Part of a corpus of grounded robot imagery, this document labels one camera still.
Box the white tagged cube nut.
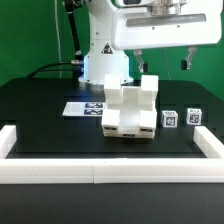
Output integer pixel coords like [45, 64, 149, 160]
[161, 110, 178, 128]

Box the black cable bundle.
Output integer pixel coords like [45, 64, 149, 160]
[26, 0, 86, 79]

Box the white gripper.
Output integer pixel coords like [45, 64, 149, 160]
[111, 4, 222, 73]

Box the white chair back frame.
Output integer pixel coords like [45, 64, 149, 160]
[104, 74, 158, 110]

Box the white chair seat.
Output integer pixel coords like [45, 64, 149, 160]
[102, 105, 157, 139]

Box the white U-shaped fence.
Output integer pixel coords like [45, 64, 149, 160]
[0, 125, 224, 184]

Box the white tagged cube far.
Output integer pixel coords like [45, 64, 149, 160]
[186, 108, 202, 125]

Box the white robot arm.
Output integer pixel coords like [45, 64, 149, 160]
[79, 0, 223, 90]

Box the white marker base plate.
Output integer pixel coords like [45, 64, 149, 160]
[62, 102, 105, 117]

